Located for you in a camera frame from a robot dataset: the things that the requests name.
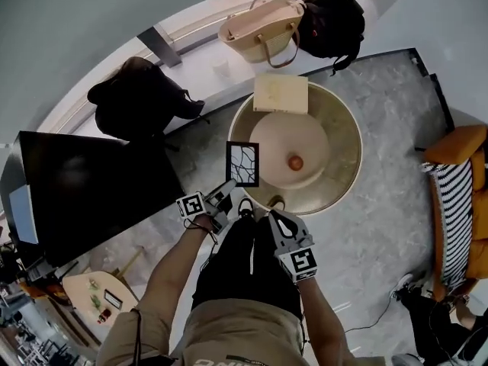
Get grey window post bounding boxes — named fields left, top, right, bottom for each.
left=136, top=24, right=183, bottom=68

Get person's left forearm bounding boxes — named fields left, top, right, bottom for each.
left=135, top=216, right=219, bottom=319

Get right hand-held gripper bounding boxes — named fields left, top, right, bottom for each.
left=268, top=210, right=319, bottom=283

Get person's right forearm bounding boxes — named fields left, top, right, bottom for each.
left=295, top=278, right=356, bottom=366

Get black backpack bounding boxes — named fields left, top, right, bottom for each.
left=290, top=0, right=366, bottom=76

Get black bag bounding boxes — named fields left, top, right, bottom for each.
left=86, top=56, right=207, bottom=143

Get cream book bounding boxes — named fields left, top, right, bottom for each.
left=252, top=72, right=310, bottom=115

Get small framed picture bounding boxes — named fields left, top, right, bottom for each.
left=103, top=289, right=124, bottom=311

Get black white striped cushion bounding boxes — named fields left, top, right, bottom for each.
left=420, top=161, right=476, bottom=292

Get person's beige shirt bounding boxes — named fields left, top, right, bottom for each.
left=95, top=298, right=310, bottom=366

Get beige tote bag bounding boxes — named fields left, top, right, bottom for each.
left=217, top=0, right=307, bottom=69

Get black picture frame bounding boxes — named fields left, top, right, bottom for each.
left=225, top=140, right=261, bottom=188

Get small wooden side table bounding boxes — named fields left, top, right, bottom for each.
left=61, top=271, right=139, bottom=337

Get round gold table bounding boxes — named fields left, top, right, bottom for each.
left=228, top=81, right=364, bottom=217

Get black cabinet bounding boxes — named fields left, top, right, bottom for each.
left=0, top=130, right=186, bottom=268

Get person's black trousers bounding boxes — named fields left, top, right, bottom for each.
left=191, top=216, right=304, bottom=319

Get orange armchair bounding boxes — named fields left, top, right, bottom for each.
left=421, top=124, right=488, bottom=302

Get black floor cable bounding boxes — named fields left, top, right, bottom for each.
left=344, top=294, right=398, bottom=334

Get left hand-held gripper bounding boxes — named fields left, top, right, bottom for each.
left=175, top=178, right=239, bottom=236

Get blue white panel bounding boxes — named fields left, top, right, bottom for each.
left=8, top=185, right=40, bottom=245

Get person's left shoe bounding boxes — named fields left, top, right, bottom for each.
left=237, top=197, right=255, bottom=220

